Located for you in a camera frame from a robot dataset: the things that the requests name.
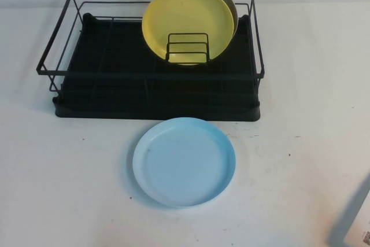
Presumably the light blue plate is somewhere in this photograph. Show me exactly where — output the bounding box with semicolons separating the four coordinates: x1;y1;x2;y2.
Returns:
132;117;237;209

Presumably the black plastic drip tray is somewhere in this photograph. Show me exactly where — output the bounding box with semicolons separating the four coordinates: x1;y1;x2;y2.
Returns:
51;12;261;121

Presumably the white sheet with code print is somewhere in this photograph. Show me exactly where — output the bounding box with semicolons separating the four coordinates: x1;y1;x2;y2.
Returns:
342;208;370;247

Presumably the yellow plate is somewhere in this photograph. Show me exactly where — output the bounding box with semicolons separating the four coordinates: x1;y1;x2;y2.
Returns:
141;0;236;67

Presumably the olive grey plate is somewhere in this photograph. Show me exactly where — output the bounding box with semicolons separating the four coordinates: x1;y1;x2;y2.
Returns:
166;0;239;35

